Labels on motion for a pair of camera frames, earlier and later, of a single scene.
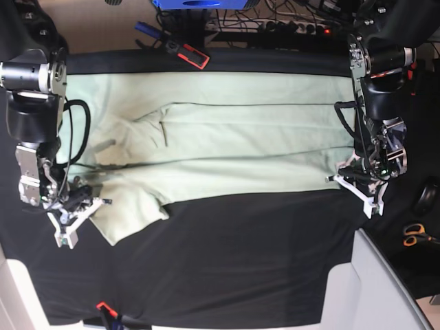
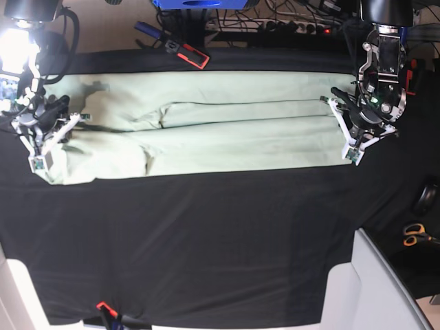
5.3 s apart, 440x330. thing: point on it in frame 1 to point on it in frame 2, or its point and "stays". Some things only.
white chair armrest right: [369, 293] stays
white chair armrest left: [20, 306] stays
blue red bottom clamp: [121, 322] stays
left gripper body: [42, 183] to [38, 121]
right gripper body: [380, 153] to [371, 114]
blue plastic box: [199, 5] stays
